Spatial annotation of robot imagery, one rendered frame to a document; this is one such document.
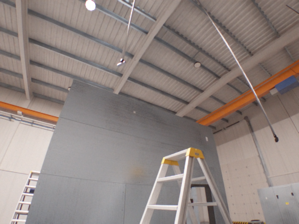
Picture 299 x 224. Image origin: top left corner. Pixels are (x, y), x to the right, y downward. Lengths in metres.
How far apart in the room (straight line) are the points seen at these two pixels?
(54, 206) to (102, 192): 0.42
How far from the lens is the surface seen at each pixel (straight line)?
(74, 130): 1.63
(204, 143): 2.71
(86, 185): 1.53
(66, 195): 1.51
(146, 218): 1.30
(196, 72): 8.81
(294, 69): 9.23
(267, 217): 7.97
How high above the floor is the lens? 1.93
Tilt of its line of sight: 33 degrees up
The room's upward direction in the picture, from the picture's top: straight up
